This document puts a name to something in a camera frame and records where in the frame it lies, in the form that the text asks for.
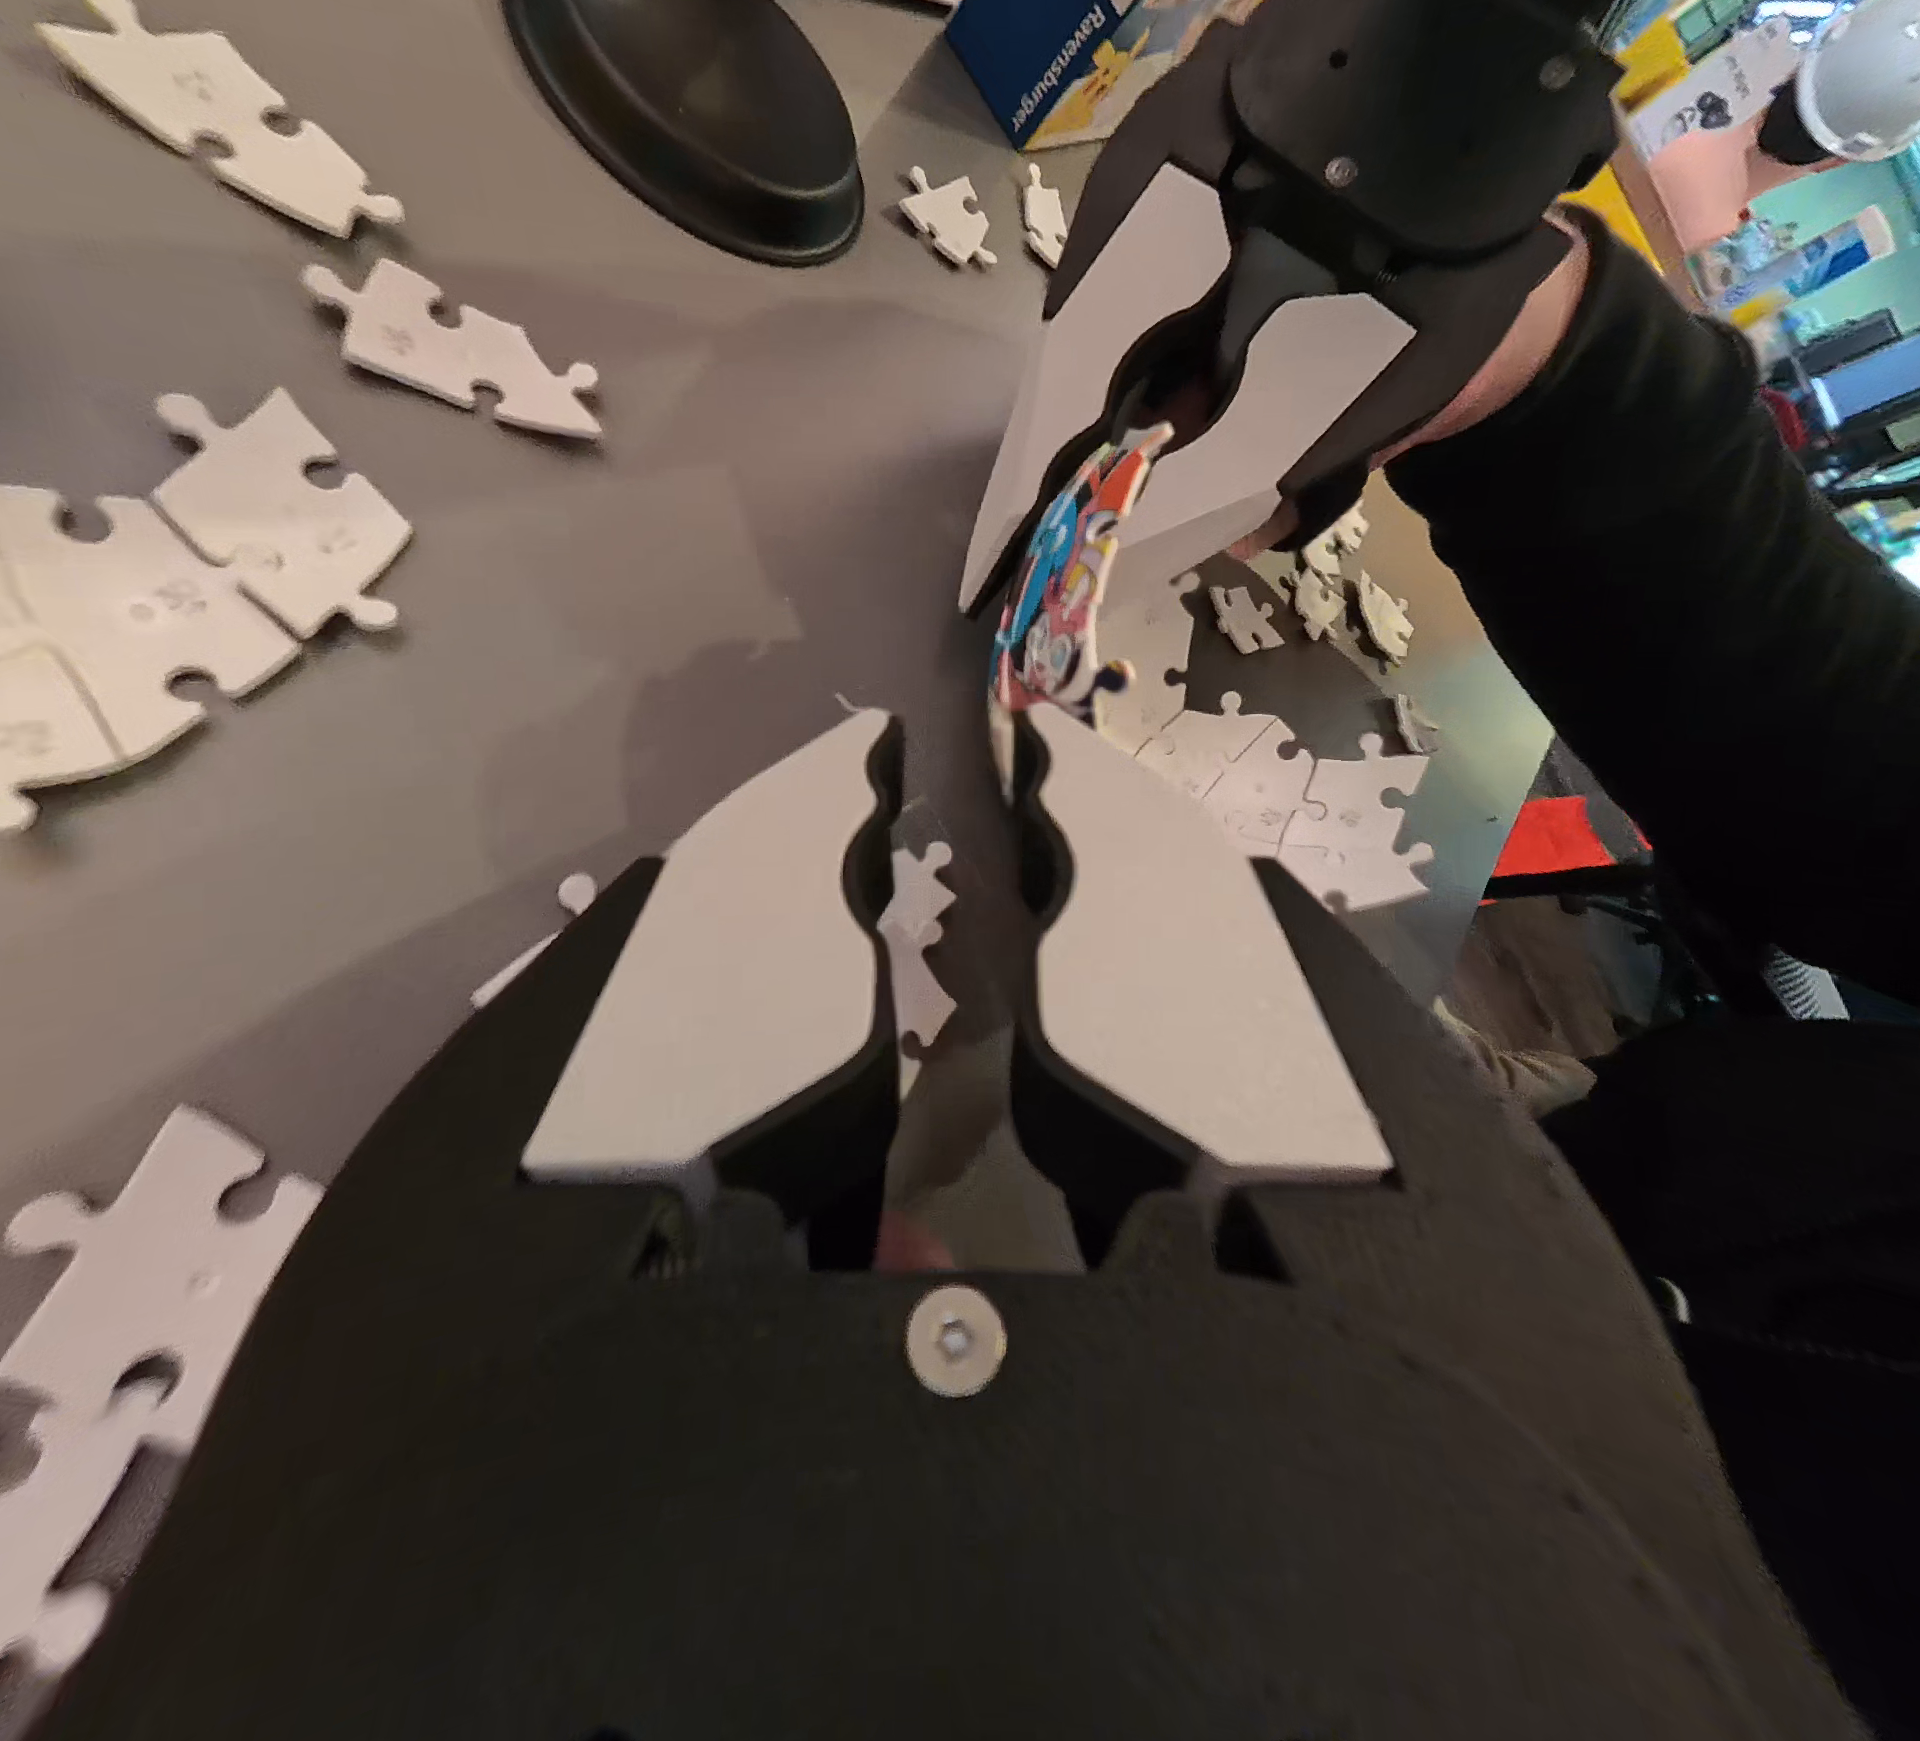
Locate white round object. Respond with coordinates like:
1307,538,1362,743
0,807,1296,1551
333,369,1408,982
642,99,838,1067
1793,0,1920,164

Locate partly built puzzle ball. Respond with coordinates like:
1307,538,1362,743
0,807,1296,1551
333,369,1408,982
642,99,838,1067
982,418,1446,919

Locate person's right forearm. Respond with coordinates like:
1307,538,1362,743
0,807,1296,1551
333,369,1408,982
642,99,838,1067
1381,209,1920,1008

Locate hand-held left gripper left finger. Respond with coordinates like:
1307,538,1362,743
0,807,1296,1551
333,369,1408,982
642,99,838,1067
521,709,906,1270

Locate red chair part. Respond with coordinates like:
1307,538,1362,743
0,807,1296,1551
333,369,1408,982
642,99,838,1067
1486,788,1655,906

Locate person's right hand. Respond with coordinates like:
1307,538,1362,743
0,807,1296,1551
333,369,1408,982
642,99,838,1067
1227,209,1598,564

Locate black round ball stand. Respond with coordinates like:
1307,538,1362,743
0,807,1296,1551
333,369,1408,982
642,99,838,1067
500,0,868,268

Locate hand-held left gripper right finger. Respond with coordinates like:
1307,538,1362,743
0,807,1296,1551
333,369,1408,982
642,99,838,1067
1009,709,1398,1270

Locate joined white puzzle pieces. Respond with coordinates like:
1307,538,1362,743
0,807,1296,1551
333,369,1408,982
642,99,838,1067
0,481,302,832

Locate background shelving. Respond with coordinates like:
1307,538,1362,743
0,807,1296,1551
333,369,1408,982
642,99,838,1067
1605,0,1920,543

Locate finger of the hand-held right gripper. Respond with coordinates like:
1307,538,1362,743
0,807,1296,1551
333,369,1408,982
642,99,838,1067
959,166,1239,621
1113,291,1423,574

